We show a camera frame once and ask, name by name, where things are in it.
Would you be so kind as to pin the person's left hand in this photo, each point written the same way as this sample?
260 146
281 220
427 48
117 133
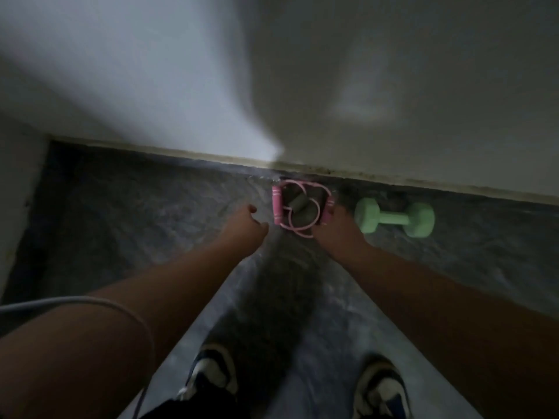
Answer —
242 233

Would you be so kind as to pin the person's right hand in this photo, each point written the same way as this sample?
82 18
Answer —
338 239

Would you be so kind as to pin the person's right fingers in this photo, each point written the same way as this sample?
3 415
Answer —
335 212

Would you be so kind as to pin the person's left fingers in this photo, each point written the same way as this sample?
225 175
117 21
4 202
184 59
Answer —
257 222

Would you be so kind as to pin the person's right forearm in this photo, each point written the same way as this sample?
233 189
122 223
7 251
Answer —
454 327

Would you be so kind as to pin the person's left forearm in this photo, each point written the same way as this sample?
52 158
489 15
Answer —
131 318

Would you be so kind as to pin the grey foam-grip exercise band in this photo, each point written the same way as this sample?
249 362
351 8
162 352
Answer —
305 207

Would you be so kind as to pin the green dumbbell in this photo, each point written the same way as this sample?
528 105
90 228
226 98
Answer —
395 218

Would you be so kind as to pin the person's left black-white shoe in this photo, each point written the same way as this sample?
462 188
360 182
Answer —
212 370

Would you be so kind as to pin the person's black-white shoe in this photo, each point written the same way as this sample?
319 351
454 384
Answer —
382 388
212 370

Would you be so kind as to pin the person's right black-white shoe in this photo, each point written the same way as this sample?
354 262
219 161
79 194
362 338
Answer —
382 388

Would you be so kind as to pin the black trouser leg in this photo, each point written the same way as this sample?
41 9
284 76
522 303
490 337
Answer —
196 408

